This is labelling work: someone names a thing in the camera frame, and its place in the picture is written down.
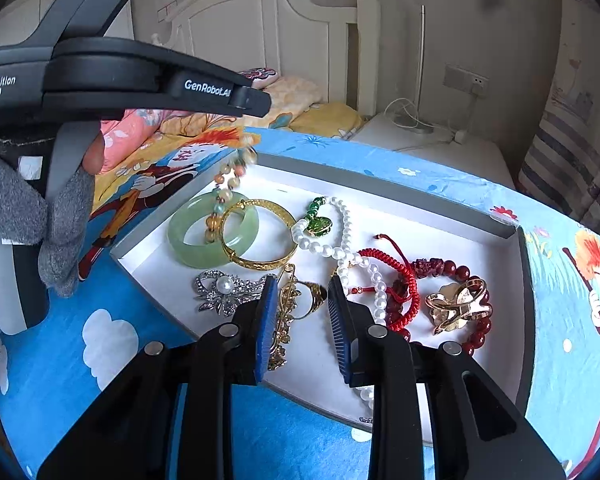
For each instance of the gold bangle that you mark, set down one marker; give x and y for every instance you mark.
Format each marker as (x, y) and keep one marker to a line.
(250, 259)

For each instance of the white wooden headboard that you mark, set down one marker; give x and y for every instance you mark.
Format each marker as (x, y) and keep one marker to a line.
(230, 25)

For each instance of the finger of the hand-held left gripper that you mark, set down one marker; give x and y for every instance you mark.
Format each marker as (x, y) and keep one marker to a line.
(252, 101)

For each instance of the silver bow brooch with pearl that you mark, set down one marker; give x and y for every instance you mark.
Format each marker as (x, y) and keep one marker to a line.
(215, 292)

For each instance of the white nightstand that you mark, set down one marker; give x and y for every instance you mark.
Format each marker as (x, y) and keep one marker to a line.
(460, 157)

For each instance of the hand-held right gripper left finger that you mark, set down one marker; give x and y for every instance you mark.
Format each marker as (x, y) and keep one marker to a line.
(265, 330)

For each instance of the silver pole lamp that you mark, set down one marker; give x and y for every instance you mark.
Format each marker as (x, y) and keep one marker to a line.
(420, 60)

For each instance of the pale yellow shell-print pillow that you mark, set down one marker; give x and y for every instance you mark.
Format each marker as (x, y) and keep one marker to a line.
(295, 95)

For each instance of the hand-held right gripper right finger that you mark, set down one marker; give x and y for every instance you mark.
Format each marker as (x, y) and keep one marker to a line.
(341, 330)

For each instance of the grey cardboard tray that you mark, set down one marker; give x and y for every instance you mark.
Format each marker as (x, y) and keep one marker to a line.
(310, 360)

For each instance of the white power adapter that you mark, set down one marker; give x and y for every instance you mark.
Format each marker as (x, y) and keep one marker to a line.
(460, 136)

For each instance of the ship-print curtain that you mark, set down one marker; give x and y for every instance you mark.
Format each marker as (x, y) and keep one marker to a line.
(570, 160)

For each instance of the blue printed blanket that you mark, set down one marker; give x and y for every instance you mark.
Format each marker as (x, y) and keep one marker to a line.
(230, 435)

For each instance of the round patterned cushion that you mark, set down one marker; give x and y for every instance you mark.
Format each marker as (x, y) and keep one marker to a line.
(262, 75)

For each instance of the green jade bangle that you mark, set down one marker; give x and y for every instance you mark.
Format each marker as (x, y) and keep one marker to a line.
(185, 240)

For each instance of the pink floral quilt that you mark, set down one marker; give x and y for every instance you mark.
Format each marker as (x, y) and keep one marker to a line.
(130, 140)

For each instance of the person's left hand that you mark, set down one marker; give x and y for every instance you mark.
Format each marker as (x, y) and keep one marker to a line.
(65, 230)

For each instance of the grey wall outlet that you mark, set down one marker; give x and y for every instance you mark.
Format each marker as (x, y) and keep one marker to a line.
(462, 79)

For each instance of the pillows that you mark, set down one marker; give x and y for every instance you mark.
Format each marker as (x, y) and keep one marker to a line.
(330, 117)

